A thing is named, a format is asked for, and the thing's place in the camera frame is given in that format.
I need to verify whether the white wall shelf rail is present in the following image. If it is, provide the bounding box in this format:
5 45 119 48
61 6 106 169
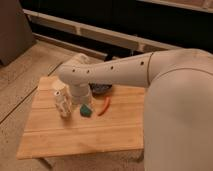
23 9 179 52

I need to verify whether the patterned white bottle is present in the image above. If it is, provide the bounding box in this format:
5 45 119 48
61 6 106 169
54 91 71 118

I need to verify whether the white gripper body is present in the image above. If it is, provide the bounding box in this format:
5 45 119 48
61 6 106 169
70 84 91 104

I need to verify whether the wooden table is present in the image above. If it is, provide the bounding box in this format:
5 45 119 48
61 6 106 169
17 76 144 159

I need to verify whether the orange red pepper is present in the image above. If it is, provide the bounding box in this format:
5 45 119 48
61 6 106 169
97 97 110 116

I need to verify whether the white paper cup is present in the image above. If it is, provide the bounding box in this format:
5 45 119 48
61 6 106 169
52 79 68 96

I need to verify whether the dark ceramic bowl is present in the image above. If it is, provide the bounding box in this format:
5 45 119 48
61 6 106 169
90 84 112 95

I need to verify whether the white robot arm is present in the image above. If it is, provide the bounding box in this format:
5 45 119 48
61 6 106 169
59 49 213 171

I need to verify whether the green sponge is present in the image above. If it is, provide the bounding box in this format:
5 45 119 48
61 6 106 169
80 104 93 117

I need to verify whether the grey cabinet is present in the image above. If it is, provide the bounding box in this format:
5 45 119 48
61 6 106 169
0 0 36 66

